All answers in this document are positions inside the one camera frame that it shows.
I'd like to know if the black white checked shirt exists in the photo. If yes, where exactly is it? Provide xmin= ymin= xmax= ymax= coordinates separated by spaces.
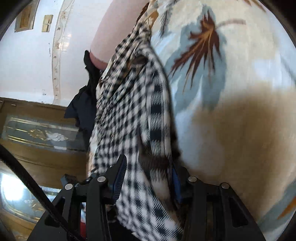
xmin=88 ymin=23 xmax=183 ymax=240

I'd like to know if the wooden cabinet with glass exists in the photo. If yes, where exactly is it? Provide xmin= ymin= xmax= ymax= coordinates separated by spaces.
xmin=1 ymin=98 xmax=87 ymax=240

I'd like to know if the dark navy garment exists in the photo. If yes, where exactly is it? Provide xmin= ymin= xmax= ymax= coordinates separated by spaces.
xmin=64 ymin=50 xmax=101 ymax=142

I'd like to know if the cream leaf pattern blanket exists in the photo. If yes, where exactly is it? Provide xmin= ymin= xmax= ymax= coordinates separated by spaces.
xmin=144 ymin=1 xmax=295 ymax=240

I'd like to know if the pink sofa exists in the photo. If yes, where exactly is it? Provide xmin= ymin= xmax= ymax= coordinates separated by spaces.
xmin=90 ymin=0 xmax=149 ymax=70

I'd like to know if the black cable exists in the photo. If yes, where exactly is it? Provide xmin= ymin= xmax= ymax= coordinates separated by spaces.
xmin=0 ymin=144 xmax=82 ymax=241

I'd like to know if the gold wall switch plate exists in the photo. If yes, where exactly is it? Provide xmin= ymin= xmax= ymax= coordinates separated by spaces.
xmin=42 ymin=15 xmax=53 ymax=33

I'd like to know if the gold wall frame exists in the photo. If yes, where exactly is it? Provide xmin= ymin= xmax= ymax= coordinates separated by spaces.
xmin=15 ymin=0 xmax=40 ymax=33

